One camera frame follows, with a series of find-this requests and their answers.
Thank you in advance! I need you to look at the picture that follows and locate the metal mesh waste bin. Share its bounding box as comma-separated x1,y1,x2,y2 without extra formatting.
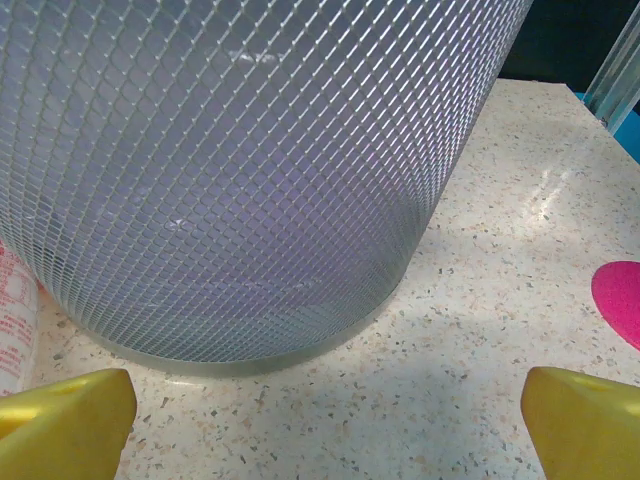
0,0,535,377

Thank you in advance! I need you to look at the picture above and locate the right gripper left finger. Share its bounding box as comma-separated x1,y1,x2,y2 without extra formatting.
0,368,138,480

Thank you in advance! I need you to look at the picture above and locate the white-label barcode plastic bottle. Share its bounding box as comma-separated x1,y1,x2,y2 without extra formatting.
0,239,41,399

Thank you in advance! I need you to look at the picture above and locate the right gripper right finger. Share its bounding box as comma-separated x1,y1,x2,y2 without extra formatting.
521,366,640,480

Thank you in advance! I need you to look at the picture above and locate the aluminium frame post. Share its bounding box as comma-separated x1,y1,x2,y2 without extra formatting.
582,0,640,136

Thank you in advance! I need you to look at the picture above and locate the pink plastic goblet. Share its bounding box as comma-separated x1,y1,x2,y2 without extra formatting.
591,259,640,346

